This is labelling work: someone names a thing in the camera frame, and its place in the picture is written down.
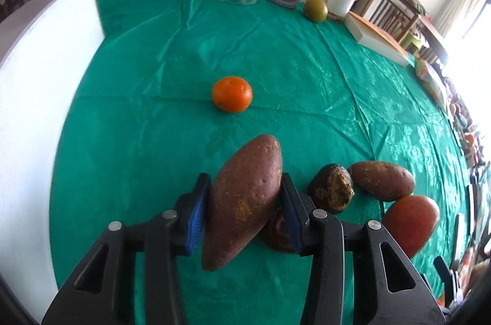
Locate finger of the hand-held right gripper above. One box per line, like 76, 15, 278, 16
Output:
433, 256, 466, 310

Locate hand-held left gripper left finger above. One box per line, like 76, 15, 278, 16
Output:
41, 172, 212, 325

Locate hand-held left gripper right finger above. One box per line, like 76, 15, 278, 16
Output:
279, 172, 447, 325

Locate large reddish sweet potato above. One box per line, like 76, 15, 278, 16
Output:
201, 134, 283, 271

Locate orange tangerine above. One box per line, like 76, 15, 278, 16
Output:
212, 77, 253, 113

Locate dark brown tuber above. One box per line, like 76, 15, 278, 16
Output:
261, 208, 300, 253

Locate small dark sweet potato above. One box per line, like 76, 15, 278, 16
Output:
307, 163, 354, 214

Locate red orange persimmon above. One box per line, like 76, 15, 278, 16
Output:
382, 195, 441, 258

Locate medium brown sweet potato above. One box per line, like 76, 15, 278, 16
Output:
348, 161, 416, 202

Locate colourful snack packets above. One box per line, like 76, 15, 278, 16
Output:
415, 56, 450, 108

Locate white board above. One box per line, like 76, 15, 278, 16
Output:
0, 0, 105, 322

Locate white flat box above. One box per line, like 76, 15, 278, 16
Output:
344, 11, 410, 67

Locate green orange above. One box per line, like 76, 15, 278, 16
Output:
304, 0, 328, 22

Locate dark wooden chair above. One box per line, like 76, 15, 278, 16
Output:
368, 0, 420, 45

